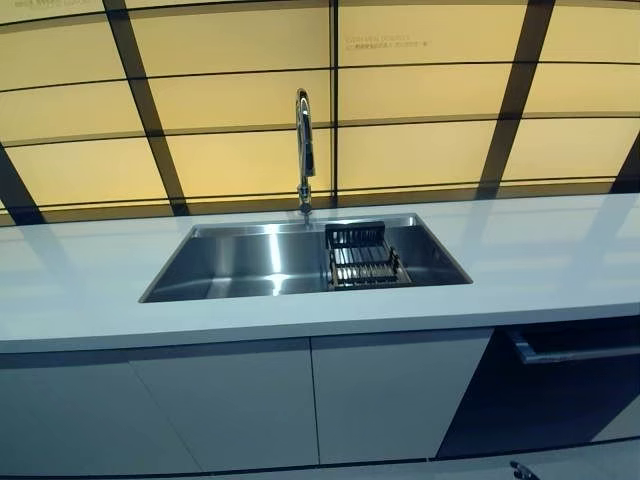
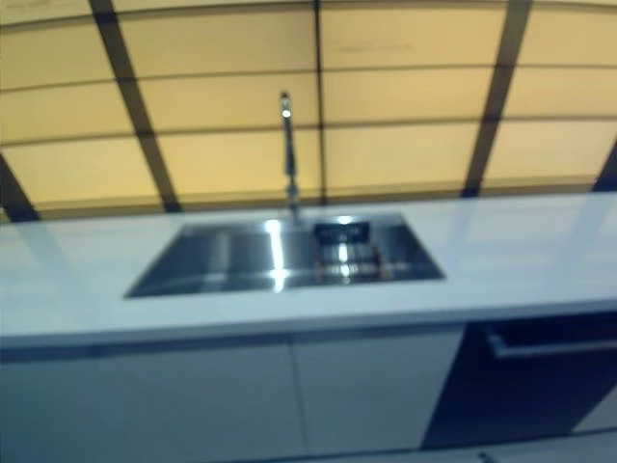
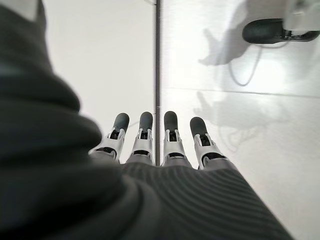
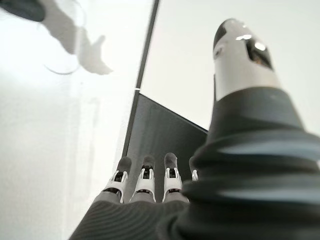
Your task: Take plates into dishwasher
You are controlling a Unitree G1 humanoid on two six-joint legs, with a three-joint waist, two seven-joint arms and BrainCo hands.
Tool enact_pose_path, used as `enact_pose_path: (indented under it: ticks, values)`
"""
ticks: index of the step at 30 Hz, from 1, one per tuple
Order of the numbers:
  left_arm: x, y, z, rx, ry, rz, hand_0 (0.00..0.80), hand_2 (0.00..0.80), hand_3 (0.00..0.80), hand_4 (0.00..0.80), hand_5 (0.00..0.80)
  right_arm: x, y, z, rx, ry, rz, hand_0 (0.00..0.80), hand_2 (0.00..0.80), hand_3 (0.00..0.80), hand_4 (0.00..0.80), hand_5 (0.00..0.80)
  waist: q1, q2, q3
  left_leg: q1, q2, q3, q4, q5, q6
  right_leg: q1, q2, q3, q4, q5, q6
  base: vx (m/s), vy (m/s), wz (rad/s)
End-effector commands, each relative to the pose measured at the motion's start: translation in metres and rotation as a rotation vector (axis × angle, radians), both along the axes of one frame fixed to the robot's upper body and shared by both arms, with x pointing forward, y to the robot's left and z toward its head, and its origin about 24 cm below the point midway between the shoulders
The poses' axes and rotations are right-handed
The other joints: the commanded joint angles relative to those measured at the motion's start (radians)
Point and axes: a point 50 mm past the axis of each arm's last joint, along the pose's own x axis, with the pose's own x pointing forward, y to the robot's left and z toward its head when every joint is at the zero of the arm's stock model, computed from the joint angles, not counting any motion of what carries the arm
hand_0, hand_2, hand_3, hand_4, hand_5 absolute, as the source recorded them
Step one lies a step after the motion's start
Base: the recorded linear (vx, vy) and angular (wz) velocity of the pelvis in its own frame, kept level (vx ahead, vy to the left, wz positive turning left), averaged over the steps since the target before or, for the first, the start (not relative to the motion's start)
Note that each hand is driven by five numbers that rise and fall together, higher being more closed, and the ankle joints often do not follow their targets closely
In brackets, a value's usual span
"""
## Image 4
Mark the right robot hand dark palm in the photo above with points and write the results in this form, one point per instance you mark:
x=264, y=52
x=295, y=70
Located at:
x=237, y=187

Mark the dark cabinet plinth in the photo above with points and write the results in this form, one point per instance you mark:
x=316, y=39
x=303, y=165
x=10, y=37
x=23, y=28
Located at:
x=160, y=130

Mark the silver robot foot dark toe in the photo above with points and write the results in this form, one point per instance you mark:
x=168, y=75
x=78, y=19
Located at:
x=22, y=8

